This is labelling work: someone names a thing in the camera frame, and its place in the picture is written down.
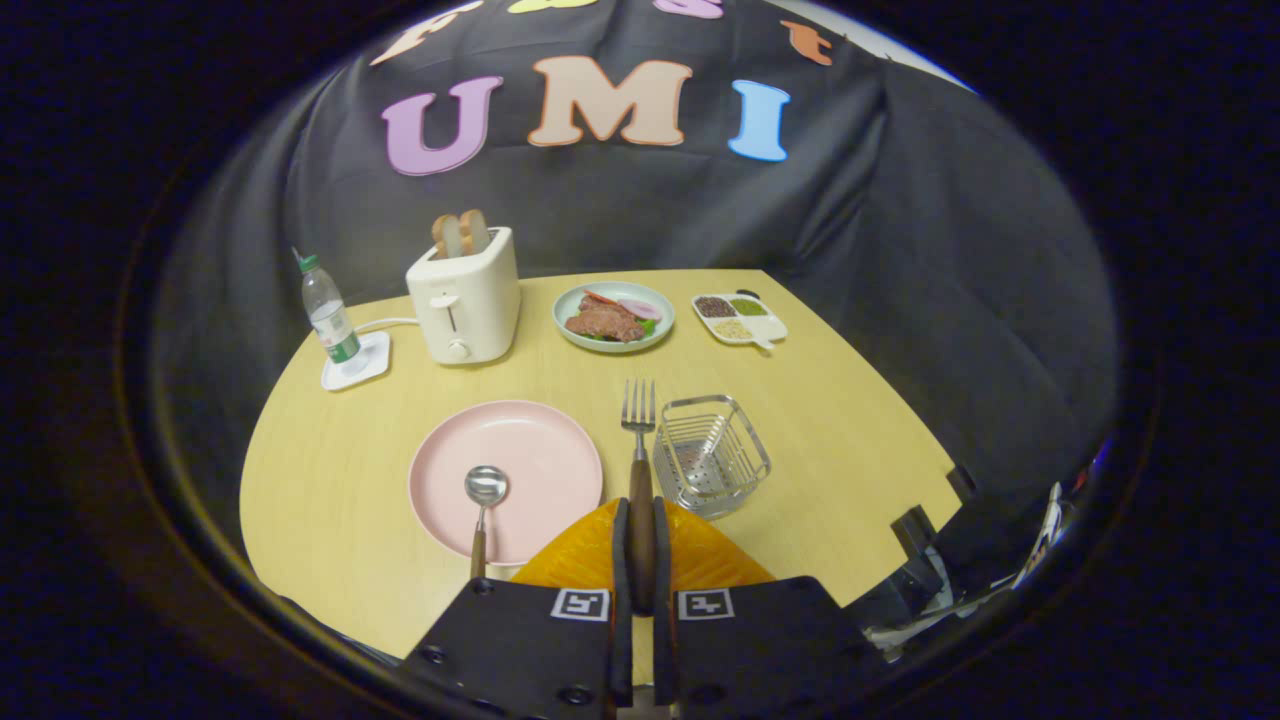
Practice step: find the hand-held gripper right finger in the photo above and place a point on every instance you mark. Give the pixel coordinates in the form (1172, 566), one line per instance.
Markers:
(661, 560)

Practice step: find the black table bracket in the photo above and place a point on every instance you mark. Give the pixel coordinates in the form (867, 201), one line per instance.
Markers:
(961, 483)
(915, 532)

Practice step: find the pink onion slice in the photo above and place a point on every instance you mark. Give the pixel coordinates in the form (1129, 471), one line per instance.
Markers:
(640, 308)

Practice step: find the clear plastic water bottle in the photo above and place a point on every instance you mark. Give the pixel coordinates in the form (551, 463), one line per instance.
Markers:
(330, 315)

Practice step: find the pink round plate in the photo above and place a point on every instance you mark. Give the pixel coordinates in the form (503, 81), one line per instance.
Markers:
(540, 460)

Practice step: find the white divided condiment dish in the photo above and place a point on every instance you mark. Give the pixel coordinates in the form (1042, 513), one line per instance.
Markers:
(765, 325)

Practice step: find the toast slice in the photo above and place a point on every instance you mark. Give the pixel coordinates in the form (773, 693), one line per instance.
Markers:
(475, 232)
(446, 238)

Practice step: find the black backdrop cloth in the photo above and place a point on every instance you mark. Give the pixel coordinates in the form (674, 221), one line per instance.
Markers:
(900, 250)

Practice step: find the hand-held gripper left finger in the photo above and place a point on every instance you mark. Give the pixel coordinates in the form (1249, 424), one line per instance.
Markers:
(621, 560)

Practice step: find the pale green food plate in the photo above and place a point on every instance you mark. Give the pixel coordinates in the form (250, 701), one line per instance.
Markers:
(564, 315)

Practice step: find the brown meat slice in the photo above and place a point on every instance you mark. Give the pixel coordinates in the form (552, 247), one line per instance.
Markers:
(605, 322)

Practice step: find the red tomato slice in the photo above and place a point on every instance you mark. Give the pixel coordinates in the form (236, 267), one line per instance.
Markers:
(600, 297)

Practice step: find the white square coaster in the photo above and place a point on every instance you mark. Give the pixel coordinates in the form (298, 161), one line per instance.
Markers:
(372, 365)

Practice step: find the white toaster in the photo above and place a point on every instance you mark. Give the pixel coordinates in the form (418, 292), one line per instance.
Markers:
(485, 300)

